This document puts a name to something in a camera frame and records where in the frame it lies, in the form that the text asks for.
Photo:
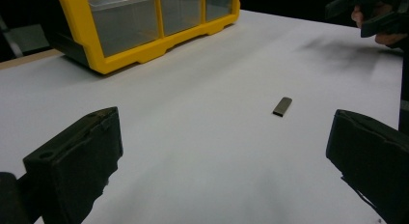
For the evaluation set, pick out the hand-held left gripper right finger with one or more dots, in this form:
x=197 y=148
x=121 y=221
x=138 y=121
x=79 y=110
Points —
x=373 y=159

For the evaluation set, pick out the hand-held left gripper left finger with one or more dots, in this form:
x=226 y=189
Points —
x=74 y=159

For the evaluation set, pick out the small metal flash drive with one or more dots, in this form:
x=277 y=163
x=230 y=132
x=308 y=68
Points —
x=282 y=106

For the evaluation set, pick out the single clear plastic drawer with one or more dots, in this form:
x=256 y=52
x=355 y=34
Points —
x=218 y=5

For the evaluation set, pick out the yellow black drawer organizer cabinet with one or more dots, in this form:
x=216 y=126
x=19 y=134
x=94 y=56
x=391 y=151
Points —
x=80 y=31

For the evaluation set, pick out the white table cover sheet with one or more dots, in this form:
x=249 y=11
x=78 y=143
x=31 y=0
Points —
x=193 y=137

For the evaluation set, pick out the set of clear organizer drawers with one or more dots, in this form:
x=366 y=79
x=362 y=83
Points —
x=125 y=27

